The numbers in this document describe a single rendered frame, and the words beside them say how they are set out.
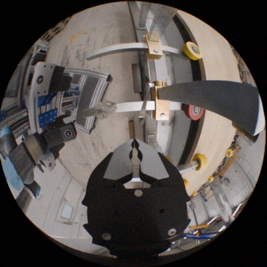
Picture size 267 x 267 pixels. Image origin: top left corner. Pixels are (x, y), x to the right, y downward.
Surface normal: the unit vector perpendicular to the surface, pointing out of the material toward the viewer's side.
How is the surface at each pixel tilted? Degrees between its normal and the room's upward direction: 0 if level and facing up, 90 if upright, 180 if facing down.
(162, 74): 0
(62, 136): 30
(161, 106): 0
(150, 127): 0
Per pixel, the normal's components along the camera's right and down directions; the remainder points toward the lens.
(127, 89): 0.00, 0.46
